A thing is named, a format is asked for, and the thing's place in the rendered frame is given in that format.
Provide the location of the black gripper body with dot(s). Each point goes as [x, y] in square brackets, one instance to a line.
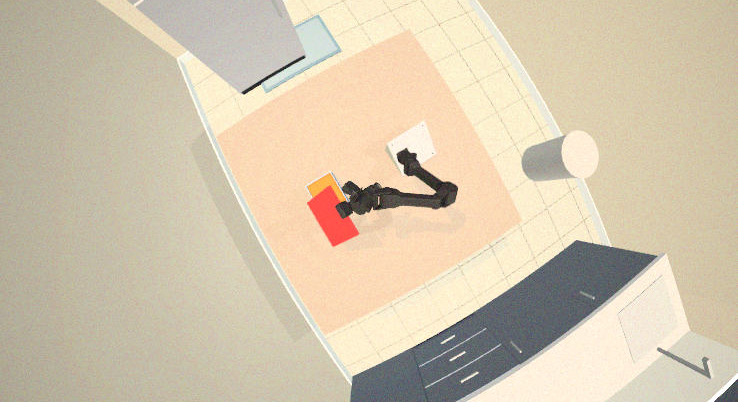
[344, 209]

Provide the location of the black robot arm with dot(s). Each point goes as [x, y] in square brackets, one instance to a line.
[390, 198]

